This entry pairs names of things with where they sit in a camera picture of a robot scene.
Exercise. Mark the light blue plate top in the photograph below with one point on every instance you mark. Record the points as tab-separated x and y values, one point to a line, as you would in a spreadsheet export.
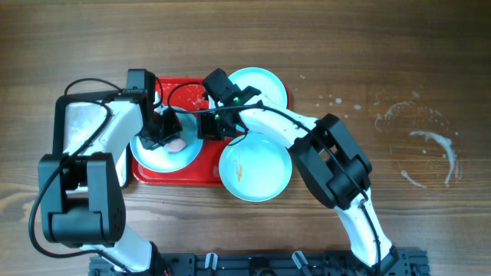
268	86

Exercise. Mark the pink sponge with green scourer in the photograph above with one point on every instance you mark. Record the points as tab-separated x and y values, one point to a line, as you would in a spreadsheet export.
175	145

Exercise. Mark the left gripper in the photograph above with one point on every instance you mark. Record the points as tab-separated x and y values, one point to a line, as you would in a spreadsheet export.
158	138

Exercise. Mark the light blue plate with sauce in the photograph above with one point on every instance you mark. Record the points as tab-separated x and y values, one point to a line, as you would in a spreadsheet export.
255	168

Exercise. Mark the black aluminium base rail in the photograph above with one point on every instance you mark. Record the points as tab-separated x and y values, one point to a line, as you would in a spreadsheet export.
330	263

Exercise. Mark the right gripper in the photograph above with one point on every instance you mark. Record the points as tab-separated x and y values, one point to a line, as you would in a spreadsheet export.
209	128

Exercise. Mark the red plastic tray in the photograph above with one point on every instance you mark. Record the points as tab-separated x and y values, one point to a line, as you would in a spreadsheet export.
204	169

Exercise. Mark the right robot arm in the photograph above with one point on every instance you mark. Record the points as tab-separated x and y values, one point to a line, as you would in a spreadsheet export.
332	165

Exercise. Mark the black tray with soapy water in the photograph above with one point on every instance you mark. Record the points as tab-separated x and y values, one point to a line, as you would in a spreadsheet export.
77	117

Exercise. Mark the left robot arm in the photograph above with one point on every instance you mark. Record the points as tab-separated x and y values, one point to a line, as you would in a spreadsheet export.
80	208

